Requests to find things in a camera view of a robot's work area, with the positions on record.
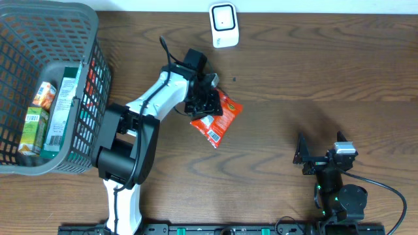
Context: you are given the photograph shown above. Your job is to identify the green white snack bag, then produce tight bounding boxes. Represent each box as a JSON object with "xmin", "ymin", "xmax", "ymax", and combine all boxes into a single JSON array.
[{"xmin": 40, "ymin": 67, "xmax": 80, "ymax": 159}]

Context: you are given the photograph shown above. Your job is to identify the orange juice carton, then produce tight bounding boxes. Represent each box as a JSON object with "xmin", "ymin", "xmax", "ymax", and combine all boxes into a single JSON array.
[{"xmin": 32, "ymin": 82, "xmax": 57, "ymax": 112}]

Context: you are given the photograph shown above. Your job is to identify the green juice carton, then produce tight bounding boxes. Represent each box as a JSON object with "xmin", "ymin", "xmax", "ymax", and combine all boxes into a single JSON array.
[{"xmin": 18, "ymin": 107, "xmax": 49, "ymax": 156}]

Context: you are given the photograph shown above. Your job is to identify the white barcode scanner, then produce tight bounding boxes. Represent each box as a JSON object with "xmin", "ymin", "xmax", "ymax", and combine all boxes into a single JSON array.
[{"xmin": 209, "ymin": 3, "xmax": 239, "ymax": 48}]

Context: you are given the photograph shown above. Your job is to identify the grey plastic laundry basket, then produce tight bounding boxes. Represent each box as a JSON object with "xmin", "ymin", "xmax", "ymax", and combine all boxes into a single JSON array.
[{"xmin": 1, "ymin": 1, "xmax": 112, "ymax": 176}]

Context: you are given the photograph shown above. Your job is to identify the red snack bag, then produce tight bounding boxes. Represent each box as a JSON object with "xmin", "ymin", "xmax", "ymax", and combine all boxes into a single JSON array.
[{"xmin": 190, "ymin": 88, "xmax": 243, "ymax": 148}]

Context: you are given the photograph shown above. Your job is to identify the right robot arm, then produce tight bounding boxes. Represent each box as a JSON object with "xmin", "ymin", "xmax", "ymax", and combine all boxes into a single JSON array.
[{"xmin": 293, "ymin": 132, "xmax": 368, "ymax": 234}]

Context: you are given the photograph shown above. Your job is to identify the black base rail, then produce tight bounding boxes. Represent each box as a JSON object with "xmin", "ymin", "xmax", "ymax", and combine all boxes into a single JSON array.
[{"xmin": 57, "ymin": 223, "xmax": 385, "ymax": 235}]

